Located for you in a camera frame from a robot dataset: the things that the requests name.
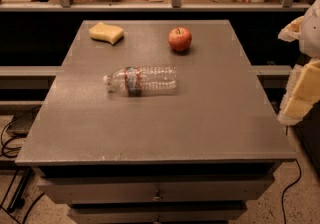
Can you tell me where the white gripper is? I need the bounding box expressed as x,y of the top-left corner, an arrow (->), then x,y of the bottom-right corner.
278,0 -> 320,126

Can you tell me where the yellow sponge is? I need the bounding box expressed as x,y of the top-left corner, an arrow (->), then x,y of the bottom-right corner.
89,22 -> 124,45

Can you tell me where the round drawer knob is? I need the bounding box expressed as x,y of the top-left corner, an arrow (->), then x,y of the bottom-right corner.
152,193 -> 163,202

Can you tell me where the clear plastic water bottle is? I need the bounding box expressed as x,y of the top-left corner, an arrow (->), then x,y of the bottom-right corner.
103,65 -> 177,97

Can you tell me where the black cable right floor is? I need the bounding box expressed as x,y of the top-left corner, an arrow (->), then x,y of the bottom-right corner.
280,159 -> 303,224

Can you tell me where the grey drawer cabinet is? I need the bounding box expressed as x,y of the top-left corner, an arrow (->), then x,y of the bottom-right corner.
16,20 -> 295,224

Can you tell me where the black cables left floor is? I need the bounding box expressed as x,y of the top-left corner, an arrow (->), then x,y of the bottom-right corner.
0,106 -> 45,224

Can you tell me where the black power adapter box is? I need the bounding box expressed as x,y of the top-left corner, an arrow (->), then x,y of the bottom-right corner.
6,112 -> 35,136

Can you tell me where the red apple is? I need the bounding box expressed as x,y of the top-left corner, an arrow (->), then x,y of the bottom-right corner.
168,27 -> 192,52

